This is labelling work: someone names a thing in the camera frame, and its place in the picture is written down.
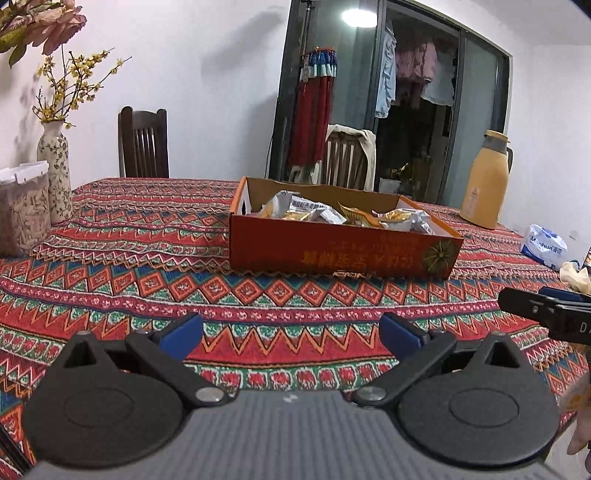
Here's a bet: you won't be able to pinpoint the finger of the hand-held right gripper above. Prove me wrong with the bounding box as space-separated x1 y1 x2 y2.
539 286 591 305
498 287 561 324

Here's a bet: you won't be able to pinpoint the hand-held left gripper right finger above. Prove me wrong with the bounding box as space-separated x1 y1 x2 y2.
353 312 532 408

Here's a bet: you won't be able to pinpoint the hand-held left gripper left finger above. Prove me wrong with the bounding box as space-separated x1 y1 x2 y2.
62 312 232 408

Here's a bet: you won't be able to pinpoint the white yellow snack packet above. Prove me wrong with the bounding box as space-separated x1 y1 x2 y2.
379 208 435 235
256 190 303 220

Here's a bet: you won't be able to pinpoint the orange cardboard box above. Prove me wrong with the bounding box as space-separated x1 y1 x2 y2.
228 176 465 280

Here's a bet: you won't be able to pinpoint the person's right forearm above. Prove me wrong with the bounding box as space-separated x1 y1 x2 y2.
560 369 591 457

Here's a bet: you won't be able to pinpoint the crumpled beige paper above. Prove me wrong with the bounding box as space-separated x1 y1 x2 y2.
560 261 591 294

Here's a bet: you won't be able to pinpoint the white blue tissue pack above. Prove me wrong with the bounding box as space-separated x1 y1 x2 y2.
520 224 568 270

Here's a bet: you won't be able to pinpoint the tan thermos flask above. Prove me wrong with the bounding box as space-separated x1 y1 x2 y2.
459 130 514 230

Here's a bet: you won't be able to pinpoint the light wooden chair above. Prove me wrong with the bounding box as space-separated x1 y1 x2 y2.
322 131 370 191

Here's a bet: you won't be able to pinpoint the chair with draped cloth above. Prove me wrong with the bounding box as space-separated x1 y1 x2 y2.
325 124 377 192

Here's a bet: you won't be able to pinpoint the pale green cloth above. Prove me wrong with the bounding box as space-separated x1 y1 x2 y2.
290 162 322 184

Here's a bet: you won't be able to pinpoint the dark wooden chair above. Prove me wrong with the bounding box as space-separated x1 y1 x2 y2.
117 106 170 179

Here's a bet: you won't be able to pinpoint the clear plastic seed container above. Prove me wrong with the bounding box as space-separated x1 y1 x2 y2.
0 160 51 258

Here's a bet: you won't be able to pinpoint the floral ceramic vase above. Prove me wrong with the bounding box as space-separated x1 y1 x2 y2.
37 121 75 225

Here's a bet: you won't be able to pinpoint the white hanging garment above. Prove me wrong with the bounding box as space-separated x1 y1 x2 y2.
420 48 458 108

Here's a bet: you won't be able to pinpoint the red tassel decoration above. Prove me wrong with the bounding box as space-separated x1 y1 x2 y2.
288 46 338 169

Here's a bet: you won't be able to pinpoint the light blue hanging garment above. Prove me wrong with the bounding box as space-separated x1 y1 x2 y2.
374 21 398 119

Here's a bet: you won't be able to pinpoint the dark sliding glass door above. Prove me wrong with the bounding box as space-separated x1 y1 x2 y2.
268 0 513 208

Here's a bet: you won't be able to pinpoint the pink hanging garment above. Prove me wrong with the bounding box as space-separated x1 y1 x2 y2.
396 39 438 84

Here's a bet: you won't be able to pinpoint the yellow flower branches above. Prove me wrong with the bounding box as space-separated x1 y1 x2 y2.
32 46 132 130

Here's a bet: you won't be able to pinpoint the pink artificial flower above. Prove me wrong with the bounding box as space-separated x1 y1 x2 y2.
0 0 88 69

